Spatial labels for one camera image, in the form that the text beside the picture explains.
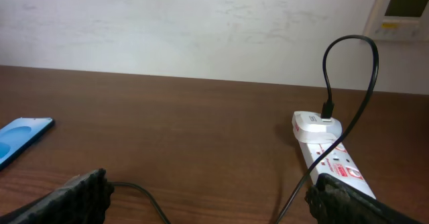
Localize white charger adapter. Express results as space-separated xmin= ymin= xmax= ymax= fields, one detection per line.
xmin=292 ymin=111 xmax=343 ymax=144

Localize white wall control panel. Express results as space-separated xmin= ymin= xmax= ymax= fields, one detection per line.
xmin=363 ymin=0 xmax=428 ymax=42

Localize white power strip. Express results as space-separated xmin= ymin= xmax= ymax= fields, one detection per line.
xmin=299 ymin=142 xmax=375 ymax=199

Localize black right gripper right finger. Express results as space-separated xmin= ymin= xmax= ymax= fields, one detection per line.
xmin=305 ymin=174 xmax=420 ymax=224

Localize blue Galaxy smartphone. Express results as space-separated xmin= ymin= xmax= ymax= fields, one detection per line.
xmin=1 ymin=117 xmax=55 ymax=170

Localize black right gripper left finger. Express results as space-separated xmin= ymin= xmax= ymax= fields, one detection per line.
xmin=1 ymin=168 xmax=114 ymax=224

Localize black charger plug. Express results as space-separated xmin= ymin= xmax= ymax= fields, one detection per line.
xmin=320 ymin=101 xmax=334 ymax=120

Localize black charger cable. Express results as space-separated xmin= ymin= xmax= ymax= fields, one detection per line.
xmin=109 ymin=34 xmax=380 ymax=224

